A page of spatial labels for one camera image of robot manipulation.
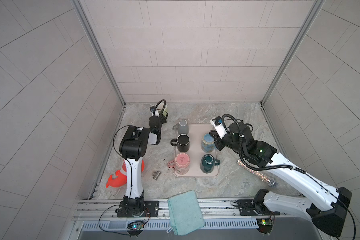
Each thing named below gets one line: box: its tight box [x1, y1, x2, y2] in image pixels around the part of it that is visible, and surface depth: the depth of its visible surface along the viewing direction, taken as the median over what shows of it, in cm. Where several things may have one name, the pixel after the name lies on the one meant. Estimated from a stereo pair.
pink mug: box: [167, 152, 191, 175], surface depth 78 cm
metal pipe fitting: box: [152, 170, 162, 181], surface depth 82 cm
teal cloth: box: [167, 190, 205, 236], surface depth 71 cm
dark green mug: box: [200, 154, 221, 174], surface depth 79 cm
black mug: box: [170, 134, 191, 153], surface depth 88 cm
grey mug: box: [172, 119, 189, 135], surface depth 96 cm
